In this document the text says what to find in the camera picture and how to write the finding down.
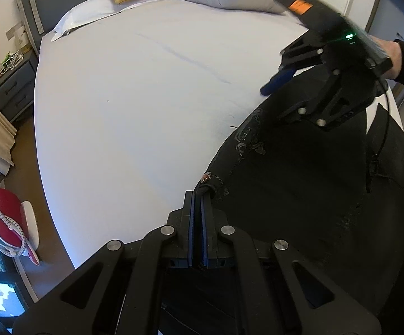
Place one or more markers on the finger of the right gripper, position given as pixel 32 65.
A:
pixel 277 81

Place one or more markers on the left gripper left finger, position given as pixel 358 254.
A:
pixel 115 291

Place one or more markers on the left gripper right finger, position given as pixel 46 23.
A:
pixel 280 291

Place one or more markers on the black pants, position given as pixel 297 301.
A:
pixel 336 195

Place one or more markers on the person's right hand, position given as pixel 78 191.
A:
pixel 393 49

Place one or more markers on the red and white stool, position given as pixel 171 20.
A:
pixel 19 234

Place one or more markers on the white bed mattress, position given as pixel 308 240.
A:
pixel 130 110

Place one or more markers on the white pillow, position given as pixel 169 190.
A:
pixel 91 11

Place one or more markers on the dark grey nightstand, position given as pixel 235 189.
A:
pixel 17 87

